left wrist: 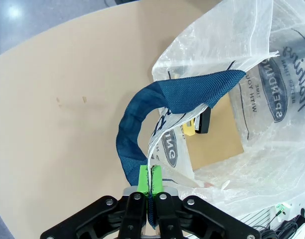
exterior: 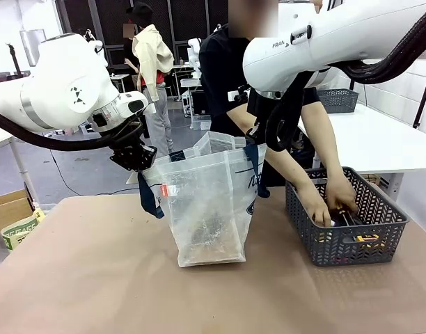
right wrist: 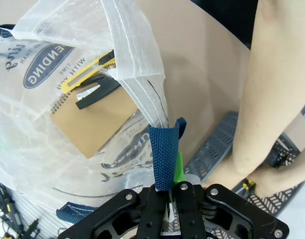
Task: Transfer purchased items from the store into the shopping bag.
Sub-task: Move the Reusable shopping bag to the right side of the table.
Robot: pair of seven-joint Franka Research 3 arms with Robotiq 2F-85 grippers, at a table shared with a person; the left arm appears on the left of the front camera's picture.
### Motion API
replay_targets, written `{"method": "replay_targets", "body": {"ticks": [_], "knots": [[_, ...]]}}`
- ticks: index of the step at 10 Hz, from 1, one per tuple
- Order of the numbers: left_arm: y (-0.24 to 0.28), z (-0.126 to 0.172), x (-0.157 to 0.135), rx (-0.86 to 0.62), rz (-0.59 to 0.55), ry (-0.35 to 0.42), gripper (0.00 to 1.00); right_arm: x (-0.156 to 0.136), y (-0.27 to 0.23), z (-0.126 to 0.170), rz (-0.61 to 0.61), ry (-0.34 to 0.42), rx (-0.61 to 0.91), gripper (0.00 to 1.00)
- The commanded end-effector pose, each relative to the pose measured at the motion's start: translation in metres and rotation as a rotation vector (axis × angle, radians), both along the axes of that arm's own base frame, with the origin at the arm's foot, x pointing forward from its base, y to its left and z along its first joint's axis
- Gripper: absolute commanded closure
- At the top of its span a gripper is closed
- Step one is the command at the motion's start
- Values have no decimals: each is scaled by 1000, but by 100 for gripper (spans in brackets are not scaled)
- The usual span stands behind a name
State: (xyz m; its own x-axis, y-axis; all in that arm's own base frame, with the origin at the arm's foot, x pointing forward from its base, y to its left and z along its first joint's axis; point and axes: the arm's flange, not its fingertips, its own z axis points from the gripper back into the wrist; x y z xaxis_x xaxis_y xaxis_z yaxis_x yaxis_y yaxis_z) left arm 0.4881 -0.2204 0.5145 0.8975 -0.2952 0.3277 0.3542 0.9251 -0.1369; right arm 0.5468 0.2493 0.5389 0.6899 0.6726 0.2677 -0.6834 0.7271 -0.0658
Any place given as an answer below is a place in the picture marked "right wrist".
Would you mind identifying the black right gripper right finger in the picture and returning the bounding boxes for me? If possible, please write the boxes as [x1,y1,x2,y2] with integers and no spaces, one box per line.
[171,151,291,239]

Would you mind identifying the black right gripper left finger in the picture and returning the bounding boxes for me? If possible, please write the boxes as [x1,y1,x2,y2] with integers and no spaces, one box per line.
[57,186,168,239]

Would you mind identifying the kraft spiral notebook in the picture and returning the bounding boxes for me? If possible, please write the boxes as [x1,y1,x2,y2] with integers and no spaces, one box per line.
[49,84,140,159]

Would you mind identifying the translucent shopping bag navy handles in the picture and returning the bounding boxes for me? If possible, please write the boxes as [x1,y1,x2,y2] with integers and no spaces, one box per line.
[0,0,188,235]

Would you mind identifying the black stapler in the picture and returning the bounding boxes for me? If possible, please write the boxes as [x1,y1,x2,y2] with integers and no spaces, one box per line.
[75,75,121,110]

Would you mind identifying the yellow utility knife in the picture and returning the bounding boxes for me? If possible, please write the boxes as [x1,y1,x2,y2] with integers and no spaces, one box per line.
[60,49,117,94]

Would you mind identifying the person's left forearm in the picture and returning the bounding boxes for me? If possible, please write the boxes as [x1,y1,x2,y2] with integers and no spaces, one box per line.
[231,0,305,172]

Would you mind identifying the person's left hand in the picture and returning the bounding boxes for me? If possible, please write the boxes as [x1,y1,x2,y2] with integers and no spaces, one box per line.
[207,146,305,200]

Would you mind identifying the grey plastic mesh basket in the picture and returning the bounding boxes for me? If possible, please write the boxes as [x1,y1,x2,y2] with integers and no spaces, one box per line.
[184,104,305,224]

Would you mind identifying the black cable bundle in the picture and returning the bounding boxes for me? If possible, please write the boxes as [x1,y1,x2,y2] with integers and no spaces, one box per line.
[0,178,45,239]

